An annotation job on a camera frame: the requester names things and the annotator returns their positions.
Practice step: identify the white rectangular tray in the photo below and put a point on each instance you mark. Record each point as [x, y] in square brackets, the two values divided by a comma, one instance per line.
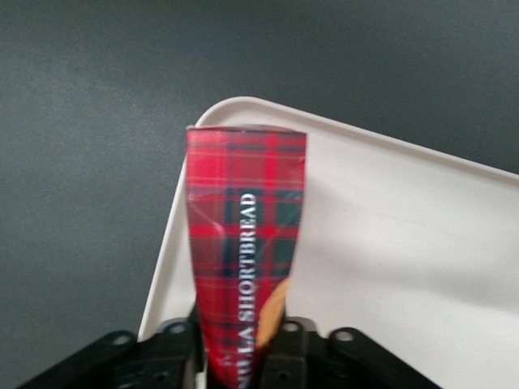
[397, 263]

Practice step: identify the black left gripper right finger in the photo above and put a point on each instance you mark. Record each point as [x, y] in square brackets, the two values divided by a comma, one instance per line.
[290, 352]

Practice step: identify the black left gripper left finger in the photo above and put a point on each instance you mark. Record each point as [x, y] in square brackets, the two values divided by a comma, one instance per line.
[174, 352]

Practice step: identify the red tartan cookie box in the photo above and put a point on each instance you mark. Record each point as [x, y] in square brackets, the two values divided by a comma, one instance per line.
[247, 251]

